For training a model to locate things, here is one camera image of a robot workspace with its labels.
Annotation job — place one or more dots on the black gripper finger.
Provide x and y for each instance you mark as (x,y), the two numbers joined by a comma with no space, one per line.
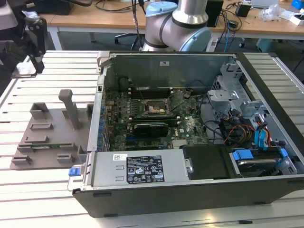
(38,38)

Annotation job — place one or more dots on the thin metal locking lever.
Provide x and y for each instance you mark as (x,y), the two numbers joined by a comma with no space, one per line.
(141,94)

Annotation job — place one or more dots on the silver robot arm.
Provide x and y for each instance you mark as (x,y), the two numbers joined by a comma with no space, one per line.
(175,26)

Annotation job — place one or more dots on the CPU socket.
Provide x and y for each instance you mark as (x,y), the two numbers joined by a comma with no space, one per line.
(155,108)

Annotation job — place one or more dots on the black desktop box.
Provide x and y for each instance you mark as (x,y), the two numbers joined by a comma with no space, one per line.
(54,7)

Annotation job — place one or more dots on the long wooden desk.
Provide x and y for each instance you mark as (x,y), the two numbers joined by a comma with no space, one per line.
(95,20)

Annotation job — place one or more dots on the grey parts rack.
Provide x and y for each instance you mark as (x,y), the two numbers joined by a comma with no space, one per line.
(59,133)

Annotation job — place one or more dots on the green RAM stick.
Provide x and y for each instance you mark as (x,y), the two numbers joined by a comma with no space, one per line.
(47,148)

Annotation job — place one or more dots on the blue expansion slot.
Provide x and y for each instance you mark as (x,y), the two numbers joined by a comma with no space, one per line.
(133,138)

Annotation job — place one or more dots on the blue case latch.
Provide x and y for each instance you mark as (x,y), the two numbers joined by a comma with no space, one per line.
(74,172)

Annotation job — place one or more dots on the black graphics card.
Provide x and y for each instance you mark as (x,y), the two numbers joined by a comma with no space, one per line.
(152,129)

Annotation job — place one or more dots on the silver power supply unit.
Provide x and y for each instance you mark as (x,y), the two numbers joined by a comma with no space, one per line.
(107,168)

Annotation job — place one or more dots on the round coin battery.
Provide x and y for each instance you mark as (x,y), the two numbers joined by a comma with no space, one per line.
(187,95)

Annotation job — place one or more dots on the green motherboard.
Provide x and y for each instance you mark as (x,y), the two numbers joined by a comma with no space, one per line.
(190,123)

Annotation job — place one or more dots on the white power strip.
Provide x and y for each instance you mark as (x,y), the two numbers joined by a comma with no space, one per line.
(213,45)

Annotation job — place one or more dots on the silver chipset heatsink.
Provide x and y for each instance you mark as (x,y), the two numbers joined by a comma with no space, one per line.
(179,143)

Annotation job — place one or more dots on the black tower box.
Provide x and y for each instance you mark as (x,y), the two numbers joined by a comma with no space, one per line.
(215,12)

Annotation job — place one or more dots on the silver metal drive cage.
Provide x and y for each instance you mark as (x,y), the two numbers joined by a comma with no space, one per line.
(223,99)

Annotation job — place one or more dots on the small black adapter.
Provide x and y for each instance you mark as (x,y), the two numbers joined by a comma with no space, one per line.
(233,25)

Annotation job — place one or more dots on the black open PC case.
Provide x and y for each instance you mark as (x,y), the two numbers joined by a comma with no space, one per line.
(166,199)

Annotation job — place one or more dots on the small black box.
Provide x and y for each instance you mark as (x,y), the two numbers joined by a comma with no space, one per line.
(242,10)

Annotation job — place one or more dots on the teal storage box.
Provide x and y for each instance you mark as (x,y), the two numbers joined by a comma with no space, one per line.
(266,45)

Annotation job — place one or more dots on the grey laptop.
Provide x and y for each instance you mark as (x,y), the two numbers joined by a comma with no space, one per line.
(264,2)

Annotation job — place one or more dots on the hard disk in blue carrier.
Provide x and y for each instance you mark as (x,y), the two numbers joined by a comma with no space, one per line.
(242,155)

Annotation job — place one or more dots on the clear plastic bag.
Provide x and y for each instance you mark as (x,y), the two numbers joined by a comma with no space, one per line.
(273,12)

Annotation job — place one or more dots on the white cardboard box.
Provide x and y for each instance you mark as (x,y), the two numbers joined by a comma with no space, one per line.
(297,20)

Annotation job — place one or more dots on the small blue box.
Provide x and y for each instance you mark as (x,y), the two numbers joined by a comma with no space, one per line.
(297,3)

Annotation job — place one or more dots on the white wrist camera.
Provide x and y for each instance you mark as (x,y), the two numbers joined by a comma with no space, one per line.
(7,19)

